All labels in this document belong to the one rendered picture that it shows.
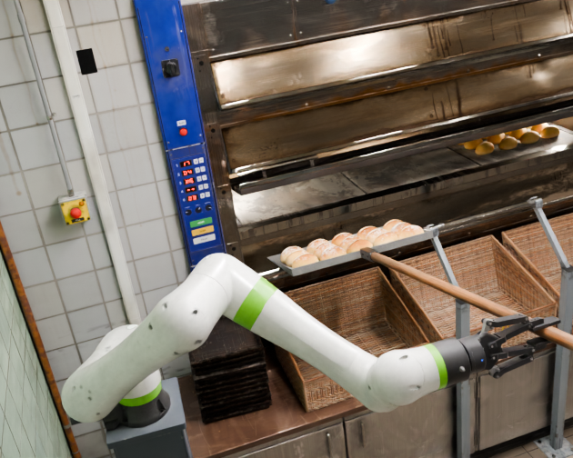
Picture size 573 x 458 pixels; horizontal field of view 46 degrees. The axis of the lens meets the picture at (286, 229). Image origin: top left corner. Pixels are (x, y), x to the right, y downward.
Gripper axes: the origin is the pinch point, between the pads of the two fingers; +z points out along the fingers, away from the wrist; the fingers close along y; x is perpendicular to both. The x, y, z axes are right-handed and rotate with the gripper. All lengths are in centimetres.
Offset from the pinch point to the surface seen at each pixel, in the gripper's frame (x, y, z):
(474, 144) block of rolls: -175, -18, 94
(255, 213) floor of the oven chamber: -166, -11, -22
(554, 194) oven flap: -156, 12, 121
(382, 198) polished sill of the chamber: -152, -7, 32
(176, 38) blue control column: -128, -86, -45
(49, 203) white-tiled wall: -145, -37, -102
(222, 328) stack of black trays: -141, 27, -50
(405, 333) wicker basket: -138, 51, 26
